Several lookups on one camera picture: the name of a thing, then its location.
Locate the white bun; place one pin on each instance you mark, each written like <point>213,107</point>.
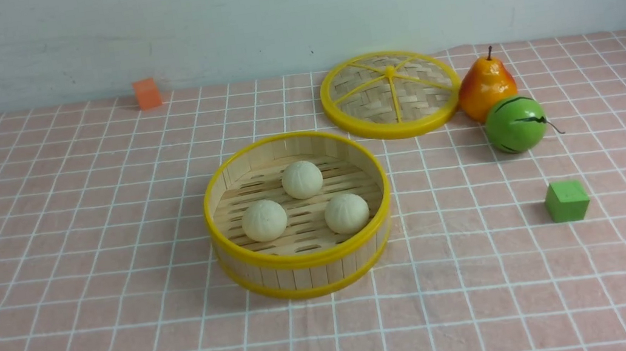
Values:
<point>302,180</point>
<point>264,220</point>
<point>347,213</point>

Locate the yellow bamboo steamer tray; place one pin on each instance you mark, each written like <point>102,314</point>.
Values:
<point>309,259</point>

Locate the yellow bamboo steamer lid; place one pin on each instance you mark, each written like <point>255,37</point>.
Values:
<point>390,95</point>

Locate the orange cube block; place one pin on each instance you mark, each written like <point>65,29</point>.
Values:
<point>147,94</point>

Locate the orange yellow toy pear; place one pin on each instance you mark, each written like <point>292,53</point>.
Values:
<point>486,83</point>

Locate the green toy watermelon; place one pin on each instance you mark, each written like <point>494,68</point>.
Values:
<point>517,124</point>

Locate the green cube block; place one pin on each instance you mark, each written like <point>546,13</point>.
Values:
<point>566,201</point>

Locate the pink checkered tablecloth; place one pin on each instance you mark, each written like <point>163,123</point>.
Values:
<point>103,245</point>

